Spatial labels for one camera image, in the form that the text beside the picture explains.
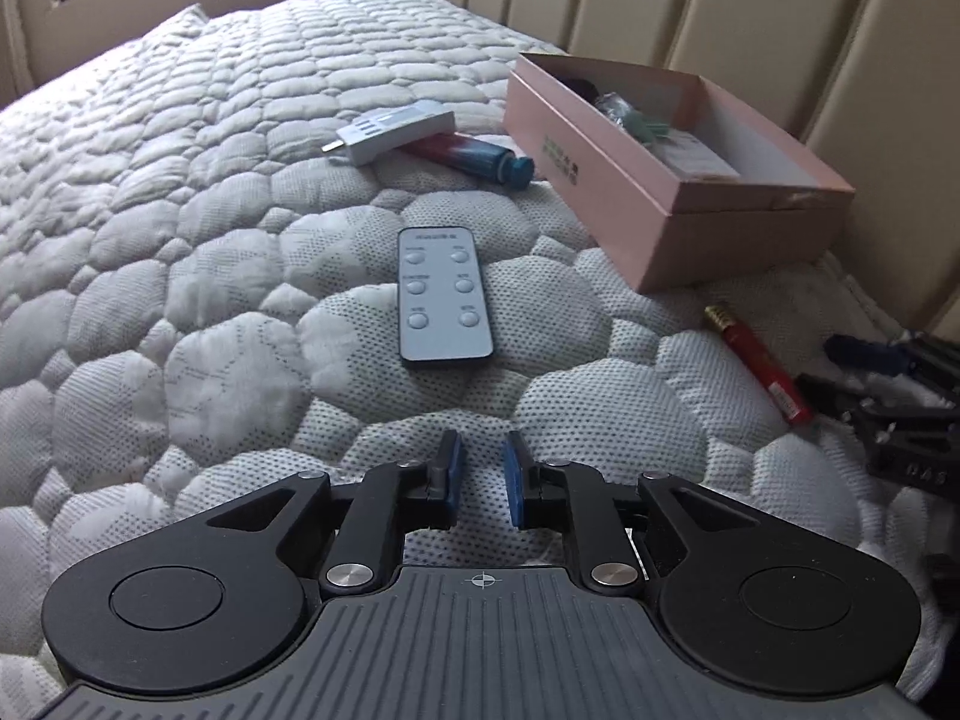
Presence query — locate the pink cardboard box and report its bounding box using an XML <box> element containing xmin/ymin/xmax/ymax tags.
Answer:
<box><xmin>505</xmin><ymin>54</ymin><xmax>854</xmax><ymax>293</ymax></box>

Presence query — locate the green toy block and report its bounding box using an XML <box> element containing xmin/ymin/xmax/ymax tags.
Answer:
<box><xmin>622</xmin><ymin>110</ymin><xmax>670</xmax><ymax>146</ymax></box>

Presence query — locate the pink blue tube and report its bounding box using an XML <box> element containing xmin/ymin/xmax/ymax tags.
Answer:
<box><xmin>404</xmin><ymin>133</ymin><xmax>535</xmax><ymax>190</ymax></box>

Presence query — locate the red lighter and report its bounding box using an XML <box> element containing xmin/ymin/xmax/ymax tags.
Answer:
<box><xmin>704</xmin><ymin>304</ymin><xmax>814</xmax><ymax>426</ymax></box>

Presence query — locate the clear plastic bag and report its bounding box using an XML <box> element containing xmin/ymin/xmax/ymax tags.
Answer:
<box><xmin>594</xmin><ymin>93</ymin><xmax>638</xmax><ymax>128</ymax></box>

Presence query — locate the grey remote control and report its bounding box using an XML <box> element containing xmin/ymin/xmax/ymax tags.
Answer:
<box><xmin>397</xmin><ymin>226</ymin><xmax>494</xmax><ymax>366</ymax></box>

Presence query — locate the beige padded headboard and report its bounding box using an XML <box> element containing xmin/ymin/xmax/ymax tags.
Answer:
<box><xmin>449</xmin><ymin>0</ymin><xmax>958</xmax><ymax>338</ymax></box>

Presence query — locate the white product box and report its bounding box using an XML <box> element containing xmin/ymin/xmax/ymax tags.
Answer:
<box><xmin>656</xmin><ymin>128</ymin><xmax>740</xmax><ymax>182</ymax></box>

